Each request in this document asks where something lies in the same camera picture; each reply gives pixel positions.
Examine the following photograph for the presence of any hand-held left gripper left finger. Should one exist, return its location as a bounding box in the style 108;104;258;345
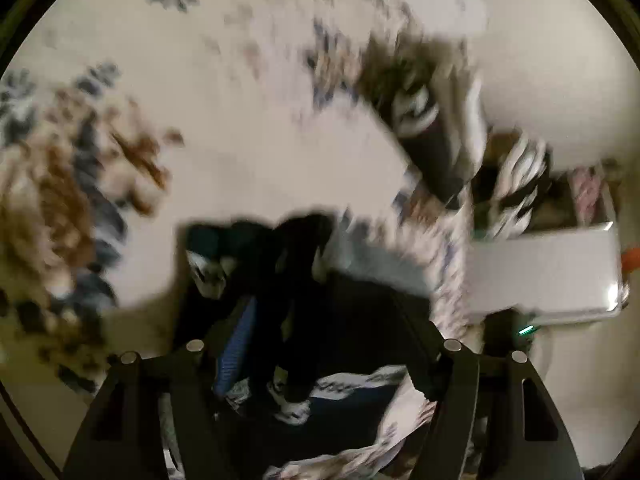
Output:
62;295;261;480

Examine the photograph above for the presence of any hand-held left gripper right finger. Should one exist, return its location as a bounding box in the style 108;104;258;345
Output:
400;305;583;480

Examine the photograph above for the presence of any black garment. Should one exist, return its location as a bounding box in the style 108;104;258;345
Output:
172;212;446;480

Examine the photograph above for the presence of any striped clothes heap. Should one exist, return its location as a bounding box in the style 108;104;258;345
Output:
472;132;553;241

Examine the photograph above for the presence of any grey striped clothes pile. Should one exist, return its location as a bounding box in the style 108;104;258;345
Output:
360;35;488;206

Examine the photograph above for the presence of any white plastic box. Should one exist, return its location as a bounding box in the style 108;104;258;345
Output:
465;220;631;326

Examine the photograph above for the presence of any pink floral cloth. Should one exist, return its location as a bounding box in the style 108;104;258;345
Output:
570;165;608;226

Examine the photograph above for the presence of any floral printed blanket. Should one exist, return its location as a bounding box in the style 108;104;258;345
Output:
0;0;491;480

